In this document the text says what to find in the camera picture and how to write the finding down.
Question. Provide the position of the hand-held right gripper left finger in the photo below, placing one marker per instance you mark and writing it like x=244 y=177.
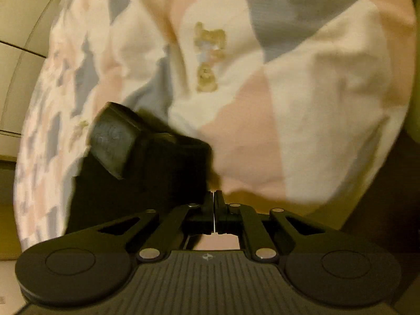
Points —
x=209 y=210

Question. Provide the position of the black pants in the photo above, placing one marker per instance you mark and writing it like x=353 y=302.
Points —
x=164 y=177

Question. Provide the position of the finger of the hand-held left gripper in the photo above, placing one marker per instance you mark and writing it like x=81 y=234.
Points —
x=113 y=137

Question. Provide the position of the cream sliding door wardrobe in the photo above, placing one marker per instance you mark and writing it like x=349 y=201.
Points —
x=23 y=55

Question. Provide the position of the checkered bear print quilt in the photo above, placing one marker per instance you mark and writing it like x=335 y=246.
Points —
x=295 y=105

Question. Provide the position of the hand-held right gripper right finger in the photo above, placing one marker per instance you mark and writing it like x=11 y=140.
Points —
x=219 y=210

